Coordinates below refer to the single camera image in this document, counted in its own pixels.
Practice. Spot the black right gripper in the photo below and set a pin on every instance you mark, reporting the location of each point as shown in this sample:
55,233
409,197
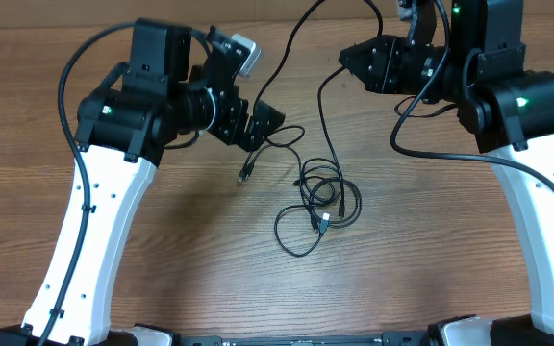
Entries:
390,59

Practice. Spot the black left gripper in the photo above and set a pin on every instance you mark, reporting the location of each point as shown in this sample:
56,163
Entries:
231,133

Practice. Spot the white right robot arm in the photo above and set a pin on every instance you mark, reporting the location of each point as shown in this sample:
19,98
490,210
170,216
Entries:
471,55

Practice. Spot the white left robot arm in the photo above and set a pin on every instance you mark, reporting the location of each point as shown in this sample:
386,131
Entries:
177,81

